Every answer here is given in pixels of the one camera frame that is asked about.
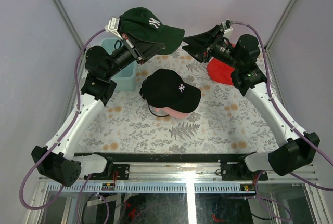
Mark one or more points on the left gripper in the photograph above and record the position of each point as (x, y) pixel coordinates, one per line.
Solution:
(142, 49)

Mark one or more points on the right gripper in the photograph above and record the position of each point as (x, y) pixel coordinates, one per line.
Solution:
(203, 40)

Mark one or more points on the dark green baseball cap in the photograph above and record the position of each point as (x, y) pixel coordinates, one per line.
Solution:
(142, 24)

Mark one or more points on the red cloth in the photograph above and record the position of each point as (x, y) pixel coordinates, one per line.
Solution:
(220, 72)

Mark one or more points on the teal plastic bin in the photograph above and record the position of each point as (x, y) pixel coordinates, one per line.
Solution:
(126, 78)

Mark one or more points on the black wire hat stand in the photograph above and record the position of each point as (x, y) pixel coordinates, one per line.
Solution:
(158, 112)

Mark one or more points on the pink baseball cap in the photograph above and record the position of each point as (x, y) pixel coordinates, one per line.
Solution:
(173, 113)

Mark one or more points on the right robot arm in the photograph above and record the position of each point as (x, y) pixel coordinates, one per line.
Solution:
(296, 147)

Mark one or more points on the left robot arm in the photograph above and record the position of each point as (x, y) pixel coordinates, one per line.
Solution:
(56, 160)

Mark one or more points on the floral table mat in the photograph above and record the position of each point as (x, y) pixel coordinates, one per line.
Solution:
(224, 122)

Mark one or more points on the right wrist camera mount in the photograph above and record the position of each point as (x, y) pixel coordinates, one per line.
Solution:
(227, 29)

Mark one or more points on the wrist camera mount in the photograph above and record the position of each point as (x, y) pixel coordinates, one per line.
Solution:
(113, 26)
(227, 29)

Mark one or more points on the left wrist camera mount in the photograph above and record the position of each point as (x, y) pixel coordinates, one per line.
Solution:
(113, 26)

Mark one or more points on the left corner aluminium post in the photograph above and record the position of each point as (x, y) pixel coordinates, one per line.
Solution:
(68, 23)

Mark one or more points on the corner aluminium post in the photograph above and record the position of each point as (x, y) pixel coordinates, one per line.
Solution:
(68, 23)
(280, 24)

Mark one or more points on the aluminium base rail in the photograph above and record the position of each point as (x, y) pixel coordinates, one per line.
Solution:
(170, 172)

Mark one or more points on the right corner aluminium post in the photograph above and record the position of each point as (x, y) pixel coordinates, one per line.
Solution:
(280, 24)

